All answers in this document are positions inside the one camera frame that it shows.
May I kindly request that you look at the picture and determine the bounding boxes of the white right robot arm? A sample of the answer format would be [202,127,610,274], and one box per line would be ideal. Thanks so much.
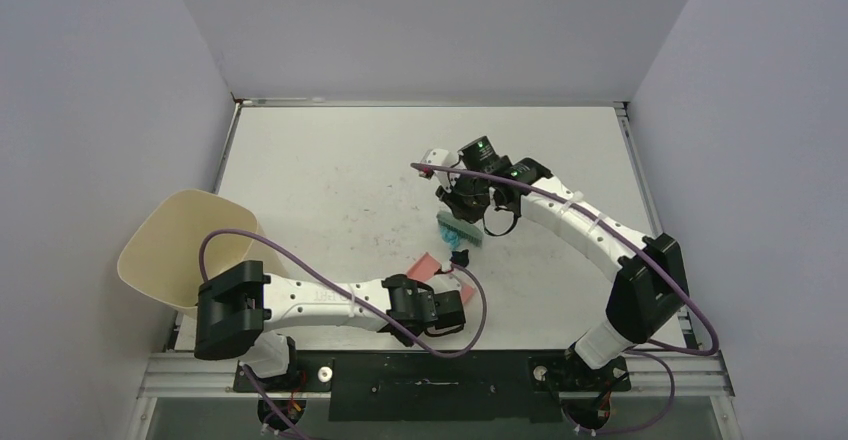
[420,137,687,389]

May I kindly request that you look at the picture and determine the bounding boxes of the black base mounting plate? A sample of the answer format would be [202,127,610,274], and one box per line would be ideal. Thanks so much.
[260,350,631,423]

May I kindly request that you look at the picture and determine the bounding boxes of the pink plastic dustpan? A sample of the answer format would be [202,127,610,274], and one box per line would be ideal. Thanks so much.
[406,253,477,305]

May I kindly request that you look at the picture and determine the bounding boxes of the black paper scrap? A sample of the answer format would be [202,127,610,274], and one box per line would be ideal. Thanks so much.
[450,249,470,268]

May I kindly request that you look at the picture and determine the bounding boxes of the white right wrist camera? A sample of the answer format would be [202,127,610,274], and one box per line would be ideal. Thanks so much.
[419,148,461,192]

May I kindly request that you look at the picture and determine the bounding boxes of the beige waste bin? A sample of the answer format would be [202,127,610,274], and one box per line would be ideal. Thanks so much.
[117,189,265,319]

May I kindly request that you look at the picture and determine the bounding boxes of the green hand brush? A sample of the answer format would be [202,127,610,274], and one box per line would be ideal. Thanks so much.
[436,210,484,247]

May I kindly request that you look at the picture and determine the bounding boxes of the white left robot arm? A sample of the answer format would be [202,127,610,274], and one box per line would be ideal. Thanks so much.
[194,260,466,391]

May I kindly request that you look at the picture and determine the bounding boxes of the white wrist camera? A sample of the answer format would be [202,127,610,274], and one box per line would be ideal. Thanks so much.
[427,268,464,293]
[419,148,461,192]

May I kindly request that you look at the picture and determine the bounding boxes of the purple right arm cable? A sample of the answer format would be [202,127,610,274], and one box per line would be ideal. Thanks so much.
[410,162,721,437]

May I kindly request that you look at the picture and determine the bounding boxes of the teal paper scrap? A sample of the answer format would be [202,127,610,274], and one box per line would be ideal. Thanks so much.
[441,230,461,251]

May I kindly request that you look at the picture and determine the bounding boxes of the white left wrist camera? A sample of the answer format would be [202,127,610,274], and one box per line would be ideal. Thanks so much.
[427,268,464,293]

